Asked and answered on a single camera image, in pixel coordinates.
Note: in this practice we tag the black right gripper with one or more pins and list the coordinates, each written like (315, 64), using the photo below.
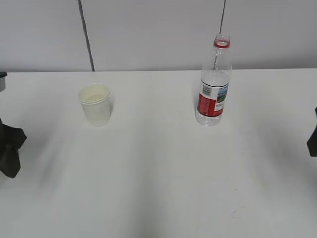
(312, 143)

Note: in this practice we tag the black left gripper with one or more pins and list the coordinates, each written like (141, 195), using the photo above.
(11, 140)

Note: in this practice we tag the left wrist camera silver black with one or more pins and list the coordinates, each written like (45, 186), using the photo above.
(3, 76)

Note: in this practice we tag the clear water bottle red label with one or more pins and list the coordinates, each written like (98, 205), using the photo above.
(215, 78)

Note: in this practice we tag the white paper cup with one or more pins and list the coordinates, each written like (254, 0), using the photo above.
(95, 102)

